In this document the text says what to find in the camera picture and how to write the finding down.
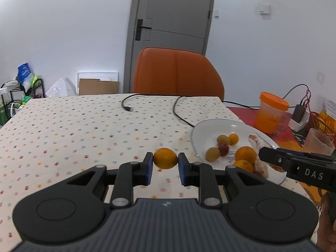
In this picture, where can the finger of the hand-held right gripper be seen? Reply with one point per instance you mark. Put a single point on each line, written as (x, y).
(273, 157)
(290, 151)

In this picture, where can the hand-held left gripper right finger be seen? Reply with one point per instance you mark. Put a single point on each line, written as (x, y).
(182, 169)

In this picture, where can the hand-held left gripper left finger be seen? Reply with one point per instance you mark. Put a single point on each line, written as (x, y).
(149, 168)

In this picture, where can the peeled pomelo segment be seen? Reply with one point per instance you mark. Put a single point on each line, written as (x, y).
(258, 140)
(261, 169)

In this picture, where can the oval yellow-orange citrus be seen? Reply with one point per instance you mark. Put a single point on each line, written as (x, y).
(165, 158)

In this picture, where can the large orange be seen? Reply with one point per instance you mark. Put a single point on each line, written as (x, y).
(245, 154)

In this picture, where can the small round tangerine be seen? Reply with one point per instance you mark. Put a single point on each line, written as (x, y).
(242, 166)

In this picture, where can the green-brown plum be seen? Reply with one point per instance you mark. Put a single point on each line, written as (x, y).
(212, 154)

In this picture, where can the tiny orange kumquat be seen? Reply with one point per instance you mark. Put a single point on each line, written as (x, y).
(233, 139)

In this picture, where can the red plum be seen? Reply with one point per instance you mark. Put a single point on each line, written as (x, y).
(223, 150)

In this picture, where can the white plate with blue rim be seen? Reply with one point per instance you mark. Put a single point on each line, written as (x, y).
(210, 131)

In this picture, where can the yellow-green plum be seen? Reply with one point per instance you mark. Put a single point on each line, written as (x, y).
(223, 138)

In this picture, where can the person's right hand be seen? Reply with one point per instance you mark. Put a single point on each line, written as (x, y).
(325, 223)

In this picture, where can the white charger base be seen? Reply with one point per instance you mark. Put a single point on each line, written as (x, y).
(296, 126)

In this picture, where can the dark grey power adapter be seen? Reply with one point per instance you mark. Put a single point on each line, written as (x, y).
(298, 113)

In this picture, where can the orange cup with lid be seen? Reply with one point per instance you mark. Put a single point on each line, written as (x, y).
(270, 115)

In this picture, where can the yellow packet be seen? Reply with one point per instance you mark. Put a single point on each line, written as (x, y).
(326, 122)

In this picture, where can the red printed tablecloth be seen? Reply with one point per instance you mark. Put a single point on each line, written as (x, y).
(246, 115)

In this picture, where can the floral tablecloth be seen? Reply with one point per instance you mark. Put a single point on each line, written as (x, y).
(78, 126)

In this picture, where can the orange chair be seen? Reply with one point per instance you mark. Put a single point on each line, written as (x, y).
(178, 76)

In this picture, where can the brown cardboard sheet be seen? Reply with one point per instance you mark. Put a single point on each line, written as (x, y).
(99, 87)

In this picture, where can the white framed board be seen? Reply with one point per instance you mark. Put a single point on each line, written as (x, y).
(97, 74)

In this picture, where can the white plastic bag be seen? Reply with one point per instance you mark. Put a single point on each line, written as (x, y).
(61, 88)

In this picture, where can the green box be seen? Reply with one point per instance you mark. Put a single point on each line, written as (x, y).
(26, 100)

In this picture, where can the yellow-green package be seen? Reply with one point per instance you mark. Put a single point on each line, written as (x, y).
(34, 80)

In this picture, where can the blue plastic bag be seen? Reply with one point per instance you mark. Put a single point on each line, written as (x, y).
(25, 73)

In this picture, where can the grey door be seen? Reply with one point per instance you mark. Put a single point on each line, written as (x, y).
(178, 10)

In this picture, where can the white wall socket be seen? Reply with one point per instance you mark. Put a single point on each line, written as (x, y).
(320, 77)

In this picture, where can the white wall box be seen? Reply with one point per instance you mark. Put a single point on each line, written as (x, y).
(265, 8)

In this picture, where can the white wall switch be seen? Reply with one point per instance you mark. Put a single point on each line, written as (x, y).
(216, 14)

